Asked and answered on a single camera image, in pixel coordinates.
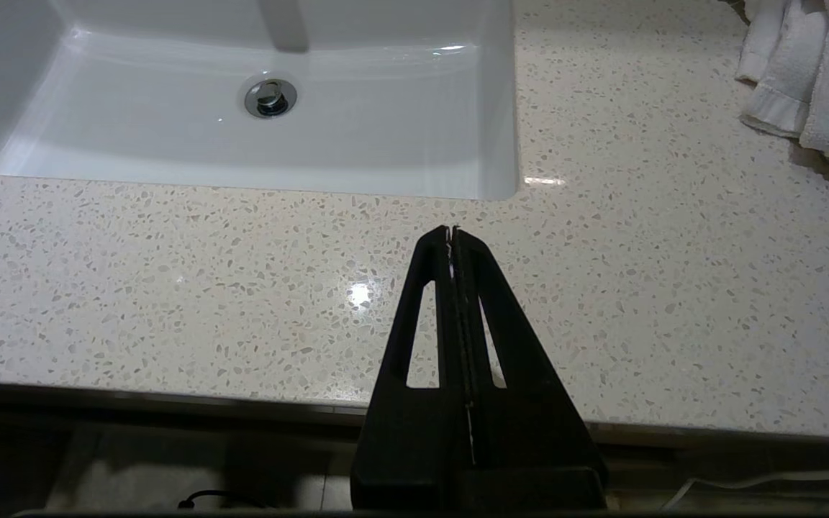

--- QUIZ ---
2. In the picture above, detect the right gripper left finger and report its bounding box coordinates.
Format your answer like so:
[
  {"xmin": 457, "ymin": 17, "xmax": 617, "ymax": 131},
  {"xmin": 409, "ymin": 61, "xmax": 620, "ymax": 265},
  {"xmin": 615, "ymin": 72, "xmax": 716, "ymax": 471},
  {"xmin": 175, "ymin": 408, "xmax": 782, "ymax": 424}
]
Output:
[{"xmin": 351, "ymin": 227, "xmax": 474, "ymax": 472}]

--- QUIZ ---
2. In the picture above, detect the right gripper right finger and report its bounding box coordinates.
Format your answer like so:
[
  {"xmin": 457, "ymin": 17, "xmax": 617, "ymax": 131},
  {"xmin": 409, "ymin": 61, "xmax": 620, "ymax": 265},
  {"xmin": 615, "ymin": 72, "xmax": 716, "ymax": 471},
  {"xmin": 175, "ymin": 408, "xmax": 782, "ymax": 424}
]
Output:
[{"xmin": 456, "ymin": 227, "xmax": 608, "ymax": 472}]

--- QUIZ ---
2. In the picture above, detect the white ceramic sink basin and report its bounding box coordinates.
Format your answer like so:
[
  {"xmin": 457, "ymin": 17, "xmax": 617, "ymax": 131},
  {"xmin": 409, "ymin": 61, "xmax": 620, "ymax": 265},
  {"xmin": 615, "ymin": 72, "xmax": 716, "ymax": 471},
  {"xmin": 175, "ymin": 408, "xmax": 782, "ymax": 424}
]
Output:
[{"xmin": 0, "ymin": 0, "xmax": 523, "ymax": 204}]

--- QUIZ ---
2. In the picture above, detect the chrome drain stopper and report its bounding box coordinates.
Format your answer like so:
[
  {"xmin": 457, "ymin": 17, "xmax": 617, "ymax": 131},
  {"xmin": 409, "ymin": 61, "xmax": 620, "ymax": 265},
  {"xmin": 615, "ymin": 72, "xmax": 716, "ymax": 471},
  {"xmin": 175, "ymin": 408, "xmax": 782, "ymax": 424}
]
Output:
[{"xmin": 244, "ymin": 78, "xmax": 298, "ymax": 119}]

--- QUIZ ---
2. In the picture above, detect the white towel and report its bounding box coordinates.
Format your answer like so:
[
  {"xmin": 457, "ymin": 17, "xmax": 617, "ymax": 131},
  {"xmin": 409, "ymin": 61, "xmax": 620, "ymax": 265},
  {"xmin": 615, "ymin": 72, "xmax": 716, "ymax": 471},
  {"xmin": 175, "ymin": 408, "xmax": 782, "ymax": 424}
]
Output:
[{"xmin": 735, "ymin": 0, "xmax": 829, "ymax": 179}]

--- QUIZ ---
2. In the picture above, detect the thin black cable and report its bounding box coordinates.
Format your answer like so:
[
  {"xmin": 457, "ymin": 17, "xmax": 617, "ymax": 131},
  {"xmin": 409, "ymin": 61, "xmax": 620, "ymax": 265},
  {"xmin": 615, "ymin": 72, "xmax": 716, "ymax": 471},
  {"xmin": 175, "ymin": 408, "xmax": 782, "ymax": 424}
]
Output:
[{"xmin": 176, "ymin": 489, "xmax": 271, "ymax": 513}]

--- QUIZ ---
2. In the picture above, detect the thin white cable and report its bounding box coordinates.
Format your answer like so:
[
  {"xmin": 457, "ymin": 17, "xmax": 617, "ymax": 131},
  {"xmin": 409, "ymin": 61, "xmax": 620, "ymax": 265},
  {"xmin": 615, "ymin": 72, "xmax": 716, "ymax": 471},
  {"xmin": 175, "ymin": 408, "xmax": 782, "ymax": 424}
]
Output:
[{"xmin": 663, "ymin": 469, "xmax": 829, "ymax": 510}]

